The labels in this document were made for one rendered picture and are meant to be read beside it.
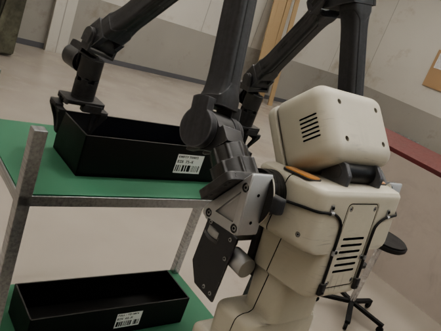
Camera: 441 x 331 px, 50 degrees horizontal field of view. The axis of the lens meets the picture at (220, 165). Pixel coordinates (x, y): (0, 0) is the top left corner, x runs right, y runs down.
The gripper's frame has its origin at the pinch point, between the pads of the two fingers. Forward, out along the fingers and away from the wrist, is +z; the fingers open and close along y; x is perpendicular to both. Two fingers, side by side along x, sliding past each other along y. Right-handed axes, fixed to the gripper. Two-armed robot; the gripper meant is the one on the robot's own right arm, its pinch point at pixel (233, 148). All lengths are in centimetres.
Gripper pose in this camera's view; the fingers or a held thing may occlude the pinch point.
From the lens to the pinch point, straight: 159.7
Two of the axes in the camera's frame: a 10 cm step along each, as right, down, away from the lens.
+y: -7.5, -0.5, -6.6
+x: 5.7, 4.7, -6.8
